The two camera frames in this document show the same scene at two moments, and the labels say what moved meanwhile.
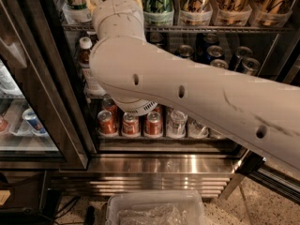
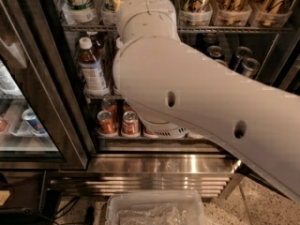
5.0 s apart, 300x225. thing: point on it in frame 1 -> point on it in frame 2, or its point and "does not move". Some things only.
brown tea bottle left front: [89, 87] does not move
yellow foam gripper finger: [91, 4] -> [115, 0]
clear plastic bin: [155, 207] does not move
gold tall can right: [271, 5] does not move
